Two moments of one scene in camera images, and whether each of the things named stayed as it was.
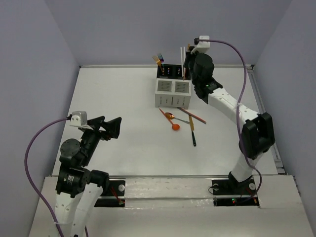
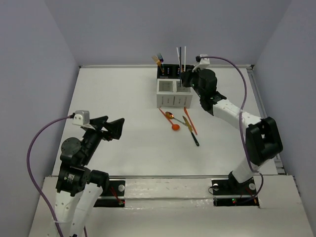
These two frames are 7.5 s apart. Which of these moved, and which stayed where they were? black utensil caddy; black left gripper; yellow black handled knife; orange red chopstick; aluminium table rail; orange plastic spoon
Moved: orange red chopstick; yellow black handled knife
Stayed: black utensil caddy; aluminium table rail; orange plastic spoon; black left gripper
